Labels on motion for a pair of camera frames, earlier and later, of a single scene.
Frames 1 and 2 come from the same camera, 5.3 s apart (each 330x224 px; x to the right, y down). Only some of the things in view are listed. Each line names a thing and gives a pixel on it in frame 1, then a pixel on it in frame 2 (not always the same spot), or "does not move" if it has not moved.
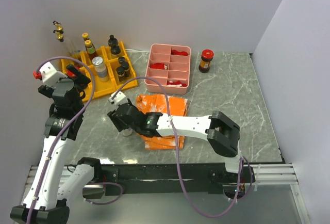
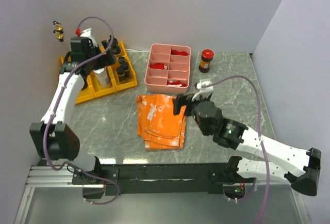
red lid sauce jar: [207, 57] does not move
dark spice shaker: [120, 60] does not move
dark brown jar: [120, 72] does not move
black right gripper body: [119, 124] to [201, 126]
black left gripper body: [46, 90] to [108, 60]
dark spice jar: [126, 66] does not move
